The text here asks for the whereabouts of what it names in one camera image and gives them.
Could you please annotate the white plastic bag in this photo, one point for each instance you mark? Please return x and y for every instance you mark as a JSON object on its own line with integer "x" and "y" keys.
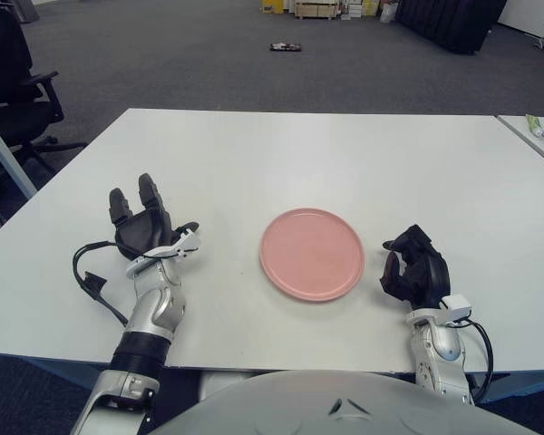
{"x": 388, "y": 12}

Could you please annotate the yellow cardboard box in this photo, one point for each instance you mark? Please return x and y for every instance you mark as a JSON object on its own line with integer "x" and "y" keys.
{"x": 273, "y": 6}

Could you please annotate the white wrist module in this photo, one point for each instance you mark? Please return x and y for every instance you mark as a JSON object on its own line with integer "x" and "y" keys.
{"x": 188, "y": 243}
{"x": 458, "y": 307}

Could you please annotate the small black floor tray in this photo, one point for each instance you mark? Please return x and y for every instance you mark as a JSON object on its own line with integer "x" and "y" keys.
{"x": 286, "y": 46}

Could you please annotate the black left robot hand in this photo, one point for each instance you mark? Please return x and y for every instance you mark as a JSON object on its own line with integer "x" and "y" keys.
{"x": 145, "y": 231}

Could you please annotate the black office chair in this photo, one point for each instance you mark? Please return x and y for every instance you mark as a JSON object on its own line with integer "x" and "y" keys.
{"x": 6, "y": 68}

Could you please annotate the black fabric partition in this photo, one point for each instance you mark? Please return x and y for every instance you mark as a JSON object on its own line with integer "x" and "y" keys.
{"x": 449, "y": 22}

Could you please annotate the stacked white boxes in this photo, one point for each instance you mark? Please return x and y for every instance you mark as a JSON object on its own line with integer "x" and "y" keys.
{"x": 358, "y": 8}

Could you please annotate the grey waste bin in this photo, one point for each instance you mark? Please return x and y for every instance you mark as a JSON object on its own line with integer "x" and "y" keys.
{"x": 29, "y": 9}

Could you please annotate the grey robot torso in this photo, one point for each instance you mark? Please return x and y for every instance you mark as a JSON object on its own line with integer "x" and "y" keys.
{"x": 308, "y": 408}

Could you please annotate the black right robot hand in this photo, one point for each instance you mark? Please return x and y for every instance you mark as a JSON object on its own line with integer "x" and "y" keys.
{"x": 426, "y": 272}

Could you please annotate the green and white tube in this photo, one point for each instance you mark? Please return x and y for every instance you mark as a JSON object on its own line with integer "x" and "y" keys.
{"x": 534, "y": 123}

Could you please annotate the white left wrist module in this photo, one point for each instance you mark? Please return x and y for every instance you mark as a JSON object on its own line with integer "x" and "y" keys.
{"x": 188, "y": 243}

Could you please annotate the wooden pallet crate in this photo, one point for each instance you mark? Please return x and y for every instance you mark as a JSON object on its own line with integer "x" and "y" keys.
{"x": 317, "y": 9}

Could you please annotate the grey slanted table leg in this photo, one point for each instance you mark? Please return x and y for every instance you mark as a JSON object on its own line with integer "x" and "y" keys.
{"x": 6, "y": 154}

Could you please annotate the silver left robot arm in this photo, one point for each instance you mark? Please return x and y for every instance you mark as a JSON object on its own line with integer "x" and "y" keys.
{"x": 156, "y": 308}

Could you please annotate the pink round plate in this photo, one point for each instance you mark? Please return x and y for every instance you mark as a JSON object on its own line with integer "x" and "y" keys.
{"x": 312, "y": 254}

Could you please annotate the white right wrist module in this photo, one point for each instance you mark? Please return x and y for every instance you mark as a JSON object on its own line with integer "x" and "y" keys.
{"x": 458, "y": 307}

